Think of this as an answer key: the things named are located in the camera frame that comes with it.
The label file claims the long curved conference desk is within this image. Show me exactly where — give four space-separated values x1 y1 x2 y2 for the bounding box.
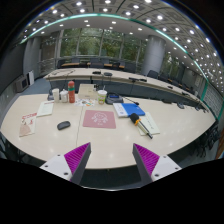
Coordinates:
45 68 209 111

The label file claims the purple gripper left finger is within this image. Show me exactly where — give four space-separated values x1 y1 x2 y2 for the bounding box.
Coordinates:
41 143 91 185

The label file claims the white jar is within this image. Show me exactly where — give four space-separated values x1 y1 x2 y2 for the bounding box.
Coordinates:
60 89 68 103

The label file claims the red illustrated leaflet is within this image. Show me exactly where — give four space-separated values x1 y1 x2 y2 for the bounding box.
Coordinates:
19 113 37 137

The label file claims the colourful sticker sheet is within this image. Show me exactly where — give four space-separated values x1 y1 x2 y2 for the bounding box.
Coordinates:
74 99 95 107

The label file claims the pink square mouse pad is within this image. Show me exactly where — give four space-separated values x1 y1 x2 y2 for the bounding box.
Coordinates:
83 110 116 129

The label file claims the black yellow handled tool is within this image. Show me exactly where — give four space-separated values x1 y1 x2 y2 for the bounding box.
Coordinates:
130 113 153 138

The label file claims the blue folder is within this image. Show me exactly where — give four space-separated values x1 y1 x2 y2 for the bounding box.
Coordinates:
122 103 145 117

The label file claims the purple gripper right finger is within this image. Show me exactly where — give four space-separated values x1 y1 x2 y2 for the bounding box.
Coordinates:
133 143 181 184

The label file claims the green white paper cup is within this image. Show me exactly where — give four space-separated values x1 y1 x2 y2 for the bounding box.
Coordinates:
97 90 107 105

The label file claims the cardboard box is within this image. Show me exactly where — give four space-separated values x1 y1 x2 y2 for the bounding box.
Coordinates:
78 84 97 99

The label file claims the black computer mouse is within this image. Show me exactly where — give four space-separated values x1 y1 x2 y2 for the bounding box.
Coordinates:
57 121 71 130

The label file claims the white document under tool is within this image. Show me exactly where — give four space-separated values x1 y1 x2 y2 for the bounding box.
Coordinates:
140 112 160 135

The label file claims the white paper booklet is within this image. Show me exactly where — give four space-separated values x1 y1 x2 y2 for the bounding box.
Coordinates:
37 101 54 117

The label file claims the red orange bottle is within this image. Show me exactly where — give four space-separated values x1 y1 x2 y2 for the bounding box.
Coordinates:
68 81 75 103

